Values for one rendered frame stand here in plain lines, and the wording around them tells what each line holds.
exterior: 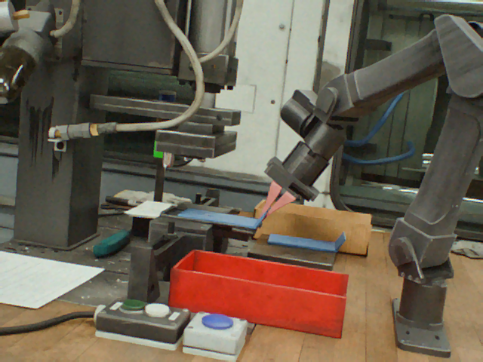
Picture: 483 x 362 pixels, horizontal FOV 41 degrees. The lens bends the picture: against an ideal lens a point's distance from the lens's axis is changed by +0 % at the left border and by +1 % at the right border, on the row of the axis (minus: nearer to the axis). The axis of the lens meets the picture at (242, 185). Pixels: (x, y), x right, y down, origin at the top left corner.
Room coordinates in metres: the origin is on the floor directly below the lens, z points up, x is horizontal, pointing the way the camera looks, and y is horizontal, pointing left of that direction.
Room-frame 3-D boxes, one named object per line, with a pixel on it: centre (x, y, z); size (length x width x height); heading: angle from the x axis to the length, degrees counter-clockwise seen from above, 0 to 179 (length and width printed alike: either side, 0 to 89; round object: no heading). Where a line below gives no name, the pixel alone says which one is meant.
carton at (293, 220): (1.39, -0.17, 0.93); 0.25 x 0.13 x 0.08; 80
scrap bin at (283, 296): (0.92, -0.05, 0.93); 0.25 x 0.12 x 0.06; 80
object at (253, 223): (1.12, 0.02, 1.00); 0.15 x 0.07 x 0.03; 80
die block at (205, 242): (1.14, 0.08, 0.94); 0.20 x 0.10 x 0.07; 170
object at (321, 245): (1.28, -0.14, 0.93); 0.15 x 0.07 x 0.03; 84
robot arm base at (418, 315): (0.91, -0.28, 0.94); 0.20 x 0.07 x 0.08; 170
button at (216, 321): (0.76, 0.01, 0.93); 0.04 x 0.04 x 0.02
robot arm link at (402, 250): (0.92, -0.28, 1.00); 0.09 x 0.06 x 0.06; 130
